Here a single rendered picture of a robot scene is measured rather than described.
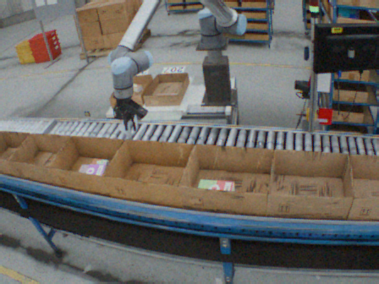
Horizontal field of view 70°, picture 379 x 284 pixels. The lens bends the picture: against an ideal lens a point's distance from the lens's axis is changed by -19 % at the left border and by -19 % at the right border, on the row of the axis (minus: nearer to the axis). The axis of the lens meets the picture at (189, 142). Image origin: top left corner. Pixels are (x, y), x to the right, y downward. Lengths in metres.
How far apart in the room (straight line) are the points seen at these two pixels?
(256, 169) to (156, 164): 0.54
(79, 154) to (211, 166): 0.83
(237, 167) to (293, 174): 0.30
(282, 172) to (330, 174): 0.26
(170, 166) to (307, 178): 0.74
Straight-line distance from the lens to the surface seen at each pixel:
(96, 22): 6.21
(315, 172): 1.66
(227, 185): 1.53
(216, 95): 2.46
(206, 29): 2.24
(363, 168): 1.68
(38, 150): 2.32
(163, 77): 2.88
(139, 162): 1.85
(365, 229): 1.48
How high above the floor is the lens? 2.05
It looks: 37 degrees down
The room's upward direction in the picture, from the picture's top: 10 degrees counter-clockwise
